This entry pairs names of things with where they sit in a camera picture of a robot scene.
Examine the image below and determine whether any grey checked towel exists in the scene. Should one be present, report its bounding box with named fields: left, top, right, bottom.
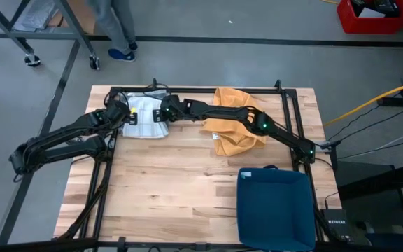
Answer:
left=121, top=89, right=170, bottom=103

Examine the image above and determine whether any white checked towel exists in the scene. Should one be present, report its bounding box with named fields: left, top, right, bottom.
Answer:
left=120, top=94, right=171, bottom=139

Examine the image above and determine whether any mustard orange towel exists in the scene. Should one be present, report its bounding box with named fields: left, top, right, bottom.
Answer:
left=199, top=86, right=268, bottom=158

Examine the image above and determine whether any navy fabric storage bin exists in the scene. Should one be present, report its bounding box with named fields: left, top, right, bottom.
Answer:
left=236, top=164, right=316, bottom=252

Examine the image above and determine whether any black caster wheel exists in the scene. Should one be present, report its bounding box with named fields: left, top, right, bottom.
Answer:
left=88, top=55, right=101, bottom=71
left=24, top=53, right=42, bottom=68

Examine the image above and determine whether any person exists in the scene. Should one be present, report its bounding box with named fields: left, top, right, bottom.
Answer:
left=87, top=0, right=139, bottom=63

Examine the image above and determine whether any brown cardboard box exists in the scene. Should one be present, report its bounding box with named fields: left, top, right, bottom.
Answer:
left=46, top=0, right=99, bottom=35

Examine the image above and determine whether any grey plastic bag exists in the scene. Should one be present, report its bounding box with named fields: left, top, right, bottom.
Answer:
left=11, top=0, right=58, bottom=33

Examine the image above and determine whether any red plastic crate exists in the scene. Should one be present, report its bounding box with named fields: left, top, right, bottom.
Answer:
left=336, top=0, right=403, bottom=35

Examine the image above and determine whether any black equipment stand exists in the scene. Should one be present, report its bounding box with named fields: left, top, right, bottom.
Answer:
left=334, top=159, right=403, bottom=252

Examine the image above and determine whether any white paper sheet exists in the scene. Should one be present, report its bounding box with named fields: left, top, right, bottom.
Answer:
left=358, top=7, right=386, bottom=18

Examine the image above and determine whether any black device in crate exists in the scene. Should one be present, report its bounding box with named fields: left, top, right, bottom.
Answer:
left=350, top=0, right=400, bottom=17

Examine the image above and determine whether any navy blue seat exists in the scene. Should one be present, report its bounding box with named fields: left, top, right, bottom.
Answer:
left=365, top=232, right=403, bottom=252

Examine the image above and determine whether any grey metal cart frame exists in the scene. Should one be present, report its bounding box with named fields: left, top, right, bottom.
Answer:
left=0, top=0, right=99, bottom=57

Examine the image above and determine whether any black cable bundle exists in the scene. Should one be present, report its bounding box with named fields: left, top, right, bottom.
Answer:
left=58, top=159, right=113, bottom=241

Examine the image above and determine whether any black Netgear network switch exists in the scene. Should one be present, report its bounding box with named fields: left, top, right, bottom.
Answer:
left=320, top=209, right=350, bottom=242

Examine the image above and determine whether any black floor cable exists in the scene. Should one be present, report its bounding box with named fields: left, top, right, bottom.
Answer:
left=327, top=107, right=403, bottom=141
left=336, top=137, right=403, bottom=161

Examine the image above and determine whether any thick yellow cable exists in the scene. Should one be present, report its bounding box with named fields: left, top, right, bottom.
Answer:
left=323, top=77, right=403, bottom=127

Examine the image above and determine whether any white floor cable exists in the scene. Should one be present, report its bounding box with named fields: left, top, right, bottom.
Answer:
left=372, top=129, right=403, bottom=151

